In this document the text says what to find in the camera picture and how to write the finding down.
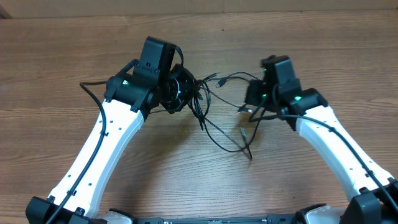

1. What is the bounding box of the thin black usb cable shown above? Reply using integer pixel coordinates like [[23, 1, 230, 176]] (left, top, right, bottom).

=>
[[198, 71, 265, 160]]

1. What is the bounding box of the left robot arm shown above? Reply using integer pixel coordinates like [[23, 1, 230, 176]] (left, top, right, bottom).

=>
[[25, 37, 195, 223]]

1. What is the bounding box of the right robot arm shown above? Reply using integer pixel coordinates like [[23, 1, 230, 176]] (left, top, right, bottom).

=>
[[245, 55, 397, 223]]

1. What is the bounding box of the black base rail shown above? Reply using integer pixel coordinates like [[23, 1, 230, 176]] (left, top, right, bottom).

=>
[[133, 214, 305, 224]]

